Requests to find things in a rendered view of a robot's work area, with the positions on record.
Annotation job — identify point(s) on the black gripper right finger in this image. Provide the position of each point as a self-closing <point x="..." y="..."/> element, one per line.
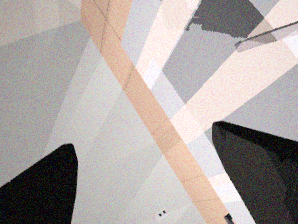
<point x="263" y="169"/>

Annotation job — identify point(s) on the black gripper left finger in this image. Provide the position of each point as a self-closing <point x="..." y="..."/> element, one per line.
<point x="44" y="194"/>

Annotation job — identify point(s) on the grey rectangular bar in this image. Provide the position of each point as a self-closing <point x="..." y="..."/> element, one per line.
<point x="268" y="38"/>

